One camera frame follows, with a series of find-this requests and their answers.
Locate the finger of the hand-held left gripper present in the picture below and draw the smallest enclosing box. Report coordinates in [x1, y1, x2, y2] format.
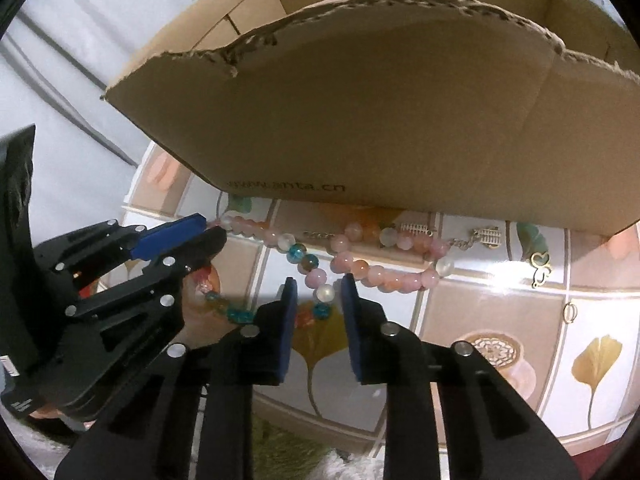
[65, 230, 228, 358]
[32, 212, 208, 293]

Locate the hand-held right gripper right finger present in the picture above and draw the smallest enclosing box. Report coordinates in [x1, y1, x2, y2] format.
[340, 274, 583, 480]

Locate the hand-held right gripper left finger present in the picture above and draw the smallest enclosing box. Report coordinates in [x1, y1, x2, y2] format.
[55, 277, 299, 480]

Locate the small pink beaded bracelet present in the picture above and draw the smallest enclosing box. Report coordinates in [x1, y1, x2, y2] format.
[327, 221, 456, 294]

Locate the multicolour beaded bracelet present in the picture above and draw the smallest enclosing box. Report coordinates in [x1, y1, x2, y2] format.
[202, 212, 336, 328]

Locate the brown cardboard box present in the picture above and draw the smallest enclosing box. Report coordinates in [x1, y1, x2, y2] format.
[100, 0, 640, 238]

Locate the green white fluffy rug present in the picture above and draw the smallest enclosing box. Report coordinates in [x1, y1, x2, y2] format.
[250, 407, 386, 480]

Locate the leaf and coffee print tablecloth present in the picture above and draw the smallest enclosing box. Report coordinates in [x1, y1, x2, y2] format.
[120, 142, 640, 458]

